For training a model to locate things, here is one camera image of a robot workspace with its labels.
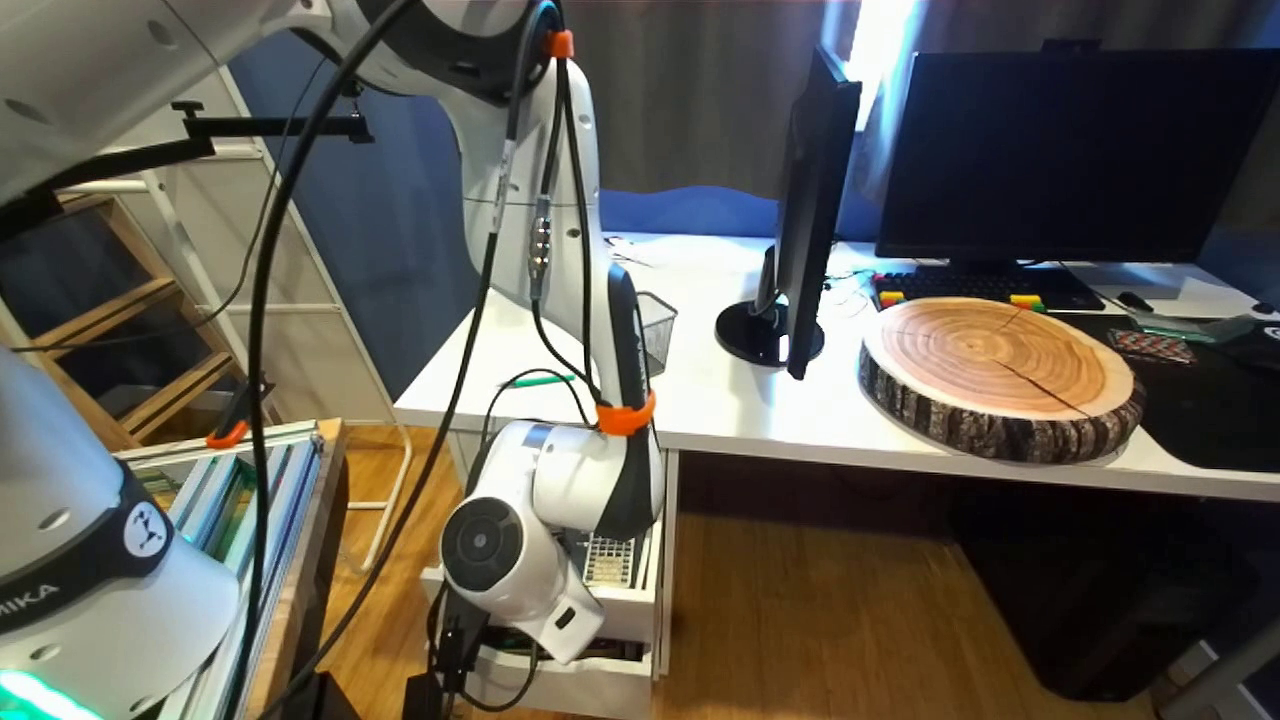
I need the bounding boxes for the large black monitor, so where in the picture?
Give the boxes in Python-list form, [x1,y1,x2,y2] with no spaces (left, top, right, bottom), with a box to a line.
[873,35,1280,276]

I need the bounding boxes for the white metal rack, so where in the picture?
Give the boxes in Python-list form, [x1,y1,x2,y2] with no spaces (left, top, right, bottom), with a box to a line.
[114,65,421,580]

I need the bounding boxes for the white papers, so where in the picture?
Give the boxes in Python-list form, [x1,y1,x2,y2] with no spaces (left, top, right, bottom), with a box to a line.
[1065,256,1267,325]

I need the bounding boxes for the black mouse pad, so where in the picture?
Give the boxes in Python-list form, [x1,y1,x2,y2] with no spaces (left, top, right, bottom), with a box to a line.
[1055,312,1280,473]

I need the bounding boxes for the wooden ladder shelf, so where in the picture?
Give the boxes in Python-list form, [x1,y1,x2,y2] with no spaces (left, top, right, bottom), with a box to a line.
[0,183,271,458]

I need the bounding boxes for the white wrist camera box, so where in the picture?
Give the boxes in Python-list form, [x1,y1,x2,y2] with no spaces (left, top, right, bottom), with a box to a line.
[534,592,609,669]

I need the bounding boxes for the grey calculator with black case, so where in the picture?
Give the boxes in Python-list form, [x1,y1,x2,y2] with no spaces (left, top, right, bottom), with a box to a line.
[579,534,652,592]

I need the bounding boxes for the wood slice cushion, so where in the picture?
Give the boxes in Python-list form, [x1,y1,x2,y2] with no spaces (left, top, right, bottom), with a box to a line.
[857,292,1148,470]

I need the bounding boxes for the black bin under desk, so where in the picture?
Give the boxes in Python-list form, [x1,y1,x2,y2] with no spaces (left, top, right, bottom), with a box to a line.
[953,497,1265,710]

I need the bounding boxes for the black keyboard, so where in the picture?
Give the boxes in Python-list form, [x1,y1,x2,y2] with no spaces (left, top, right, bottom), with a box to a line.
[873,265,1110,318]

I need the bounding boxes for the wood edged robot table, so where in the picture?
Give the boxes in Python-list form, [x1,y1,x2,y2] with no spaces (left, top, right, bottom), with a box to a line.
[112,418,350,720]

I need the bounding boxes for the black mesh pencil cup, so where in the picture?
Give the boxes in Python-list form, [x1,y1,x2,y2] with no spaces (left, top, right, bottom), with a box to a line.
[637,290,684,379]

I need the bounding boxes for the grey desk leg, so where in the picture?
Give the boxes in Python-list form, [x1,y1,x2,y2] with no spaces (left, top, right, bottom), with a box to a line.
[1155,617,1280,720]

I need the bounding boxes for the black monitor with round stand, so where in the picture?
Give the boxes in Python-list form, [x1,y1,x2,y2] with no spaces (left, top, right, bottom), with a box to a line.
[713,43,867,385]

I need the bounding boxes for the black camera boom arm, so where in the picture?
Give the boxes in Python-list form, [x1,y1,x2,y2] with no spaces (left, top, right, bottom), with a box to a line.
[0,92,379,250]

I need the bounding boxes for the orange clamp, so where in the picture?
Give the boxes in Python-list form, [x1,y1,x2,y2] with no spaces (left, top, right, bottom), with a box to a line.
[202,418,255,454]

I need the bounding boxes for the grey curtain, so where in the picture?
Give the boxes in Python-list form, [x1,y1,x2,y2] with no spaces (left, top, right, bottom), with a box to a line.
[565,0,1280,204]

